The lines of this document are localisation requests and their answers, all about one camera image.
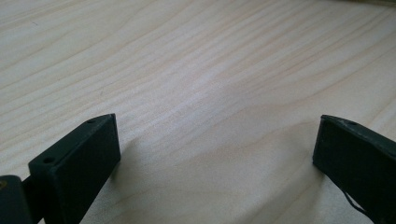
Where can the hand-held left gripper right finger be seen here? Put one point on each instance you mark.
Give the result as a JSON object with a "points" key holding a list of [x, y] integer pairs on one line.
{"points": [[361, 165]]}

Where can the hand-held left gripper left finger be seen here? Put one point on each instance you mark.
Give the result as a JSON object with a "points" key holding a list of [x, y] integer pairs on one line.
{"points": [[77, 165]]}

